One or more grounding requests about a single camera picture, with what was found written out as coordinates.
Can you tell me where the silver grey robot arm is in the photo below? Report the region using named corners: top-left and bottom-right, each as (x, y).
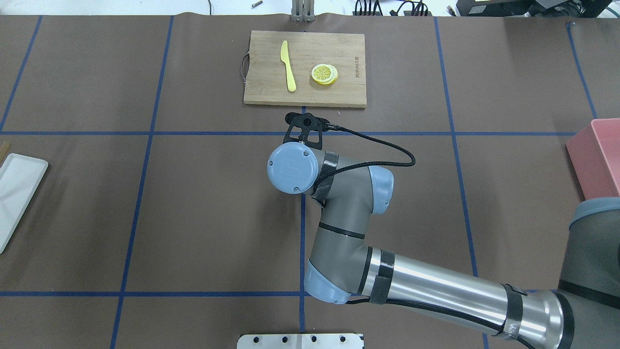
top-left (304, 136), bottom-right (619, 349)

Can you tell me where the yellow plastic knife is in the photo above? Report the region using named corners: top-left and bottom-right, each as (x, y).
top-left (279, 40), bottom-right (297, 93)

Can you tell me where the lemon slice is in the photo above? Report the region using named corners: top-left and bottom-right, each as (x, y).
top-left (310, 63), bottom-right (339, 85)

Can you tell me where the bamboo cutting board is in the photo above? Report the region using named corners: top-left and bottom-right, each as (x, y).
top-left (243, 31), bottom-right (367, 109)

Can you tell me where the black power strip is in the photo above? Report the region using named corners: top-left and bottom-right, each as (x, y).
top-left (352, 0), bottom-right (432, 17)

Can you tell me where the pink plastic bin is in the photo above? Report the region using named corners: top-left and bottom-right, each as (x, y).
top-left (566, 118), bottom-right (620, 200)

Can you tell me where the white rectangular tray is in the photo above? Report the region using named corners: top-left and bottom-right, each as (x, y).
top-left (0, 153), bottom-right (48, 253)

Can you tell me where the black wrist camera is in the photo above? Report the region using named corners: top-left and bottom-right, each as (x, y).
top-left (283, 112), bottom-right (330, 150)

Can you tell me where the aluminium frame post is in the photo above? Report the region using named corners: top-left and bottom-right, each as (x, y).
top-left (292, 0), bottom-right (316, 23)

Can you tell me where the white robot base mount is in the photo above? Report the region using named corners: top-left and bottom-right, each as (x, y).
top-left (236, 333), bottom-right (365, 349)

